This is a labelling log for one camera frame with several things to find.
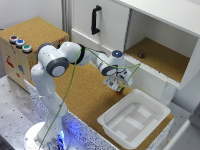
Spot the green cable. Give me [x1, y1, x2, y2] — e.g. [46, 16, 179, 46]
[37, 47, 142, 150]

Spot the purple block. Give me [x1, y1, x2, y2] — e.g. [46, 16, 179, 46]
[138, 50, 146, 59]

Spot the red button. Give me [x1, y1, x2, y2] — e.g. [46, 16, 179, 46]
[9, 35, 19, 45]

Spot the white sliding door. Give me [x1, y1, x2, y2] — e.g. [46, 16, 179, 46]
[71, 0, 131, 52]

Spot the green button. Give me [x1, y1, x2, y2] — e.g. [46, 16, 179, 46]
[21, 43, 33, 54]

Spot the wooden drawer box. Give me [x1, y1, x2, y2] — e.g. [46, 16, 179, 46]
[0, 16, 71, 92]

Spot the white plastic box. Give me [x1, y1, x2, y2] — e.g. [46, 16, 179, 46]
[96, 88, 172, 150]

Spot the black door handle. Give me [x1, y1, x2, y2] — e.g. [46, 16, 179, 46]
[90, 4, 103, 36]

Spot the blue button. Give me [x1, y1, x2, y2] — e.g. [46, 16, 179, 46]
[15, 38, 26, 49]

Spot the white cabinet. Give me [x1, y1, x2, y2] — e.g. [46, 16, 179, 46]
[68, 0, 200, 108]

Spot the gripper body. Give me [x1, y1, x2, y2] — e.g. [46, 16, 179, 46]
[103, 73, 126, 91]

